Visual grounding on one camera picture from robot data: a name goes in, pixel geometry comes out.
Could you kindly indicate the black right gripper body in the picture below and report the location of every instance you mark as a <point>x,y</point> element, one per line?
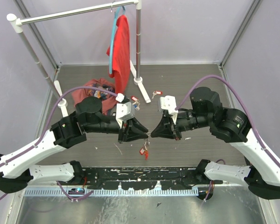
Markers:
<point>177,130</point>

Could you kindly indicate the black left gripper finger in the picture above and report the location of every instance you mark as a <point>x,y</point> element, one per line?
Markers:
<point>136,127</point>
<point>134,136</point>

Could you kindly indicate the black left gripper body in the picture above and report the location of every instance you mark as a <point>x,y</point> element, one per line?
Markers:
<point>121,132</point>

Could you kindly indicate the key with red tag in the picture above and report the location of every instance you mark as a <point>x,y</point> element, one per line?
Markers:
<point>143,150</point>
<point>135,99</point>

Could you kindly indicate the red carabiner keyring with chain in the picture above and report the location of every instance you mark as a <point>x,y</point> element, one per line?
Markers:
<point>146,146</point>

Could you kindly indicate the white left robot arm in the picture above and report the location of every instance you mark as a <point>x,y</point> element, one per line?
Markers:
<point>20,168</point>

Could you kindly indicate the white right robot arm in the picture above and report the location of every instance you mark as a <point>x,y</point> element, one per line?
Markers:
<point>261,176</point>

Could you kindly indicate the key with blue tag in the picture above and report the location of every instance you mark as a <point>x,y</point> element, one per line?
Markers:
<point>136,106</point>

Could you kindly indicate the crumpled maroon t-shirt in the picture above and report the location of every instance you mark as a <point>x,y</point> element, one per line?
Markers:
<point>108,101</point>

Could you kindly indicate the red tag key by rack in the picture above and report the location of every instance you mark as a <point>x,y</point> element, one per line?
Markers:
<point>155,93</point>

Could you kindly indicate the blue clothes hanger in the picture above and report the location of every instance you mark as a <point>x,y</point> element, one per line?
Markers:
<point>113,42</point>

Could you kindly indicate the red hanging t-shirt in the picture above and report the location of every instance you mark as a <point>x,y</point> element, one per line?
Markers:
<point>121,55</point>

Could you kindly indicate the small circuit board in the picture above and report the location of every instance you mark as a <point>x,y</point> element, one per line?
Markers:
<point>76,191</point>

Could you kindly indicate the white metal clothes rack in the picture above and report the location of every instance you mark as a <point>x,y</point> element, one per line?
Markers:
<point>78,32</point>

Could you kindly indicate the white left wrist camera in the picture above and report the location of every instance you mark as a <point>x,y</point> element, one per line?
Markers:
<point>124,110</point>

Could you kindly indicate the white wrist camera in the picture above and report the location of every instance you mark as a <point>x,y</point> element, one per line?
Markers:
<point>124,110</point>
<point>168,103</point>

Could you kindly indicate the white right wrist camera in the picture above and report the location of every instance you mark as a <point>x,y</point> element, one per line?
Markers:
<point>168,103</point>

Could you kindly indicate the perforated cable duct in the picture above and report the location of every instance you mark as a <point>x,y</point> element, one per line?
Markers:
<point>54,191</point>

